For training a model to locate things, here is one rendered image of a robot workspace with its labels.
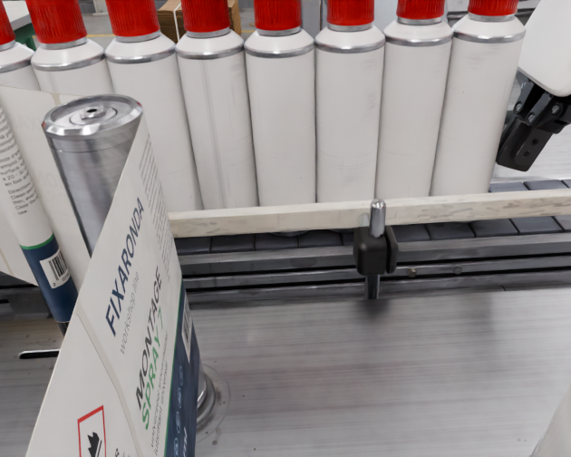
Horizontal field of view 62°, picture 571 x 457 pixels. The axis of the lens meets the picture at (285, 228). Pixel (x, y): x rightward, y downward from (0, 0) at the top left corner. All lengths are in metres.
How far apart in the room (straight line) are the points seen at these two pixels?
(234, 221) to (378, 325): 0.14
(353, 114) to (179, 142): 0.14
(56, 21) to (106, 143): 0.21
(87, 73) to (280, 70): 0.14
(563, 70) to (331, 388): 0.27
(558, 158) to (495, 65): 0.34
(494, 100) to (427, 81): 0.05
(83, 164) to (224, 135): 0.20
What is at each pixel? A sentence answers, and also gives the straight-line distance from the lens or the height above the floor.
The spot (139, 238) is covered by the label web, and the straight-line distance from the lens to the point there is 0.17.
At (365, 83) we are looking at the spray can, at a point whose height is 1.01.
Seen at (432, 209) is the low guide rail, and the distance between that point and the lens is 0.42.
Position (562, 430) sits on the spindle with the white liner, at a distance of 0.23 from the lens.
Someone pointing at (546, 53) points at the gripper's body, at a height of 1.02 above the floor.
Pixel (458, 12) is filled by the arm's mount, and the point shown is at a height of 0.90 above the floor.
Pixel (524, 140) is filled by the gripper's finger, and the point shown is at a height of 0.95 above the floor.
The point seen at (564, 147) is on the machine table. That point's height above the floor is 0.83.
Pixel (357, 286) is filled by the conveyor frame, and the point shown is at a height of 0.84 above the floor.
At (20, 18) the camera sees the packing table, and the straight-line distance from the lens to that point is 2.13.
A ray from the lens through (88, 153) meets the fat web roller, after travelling 0.19.
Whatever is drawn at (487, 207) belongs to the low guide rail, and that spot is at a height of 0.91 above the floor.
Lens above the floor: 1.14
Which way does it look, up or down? 36 degrees down
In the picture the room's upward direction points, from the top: 3 degrees counter-clockwise
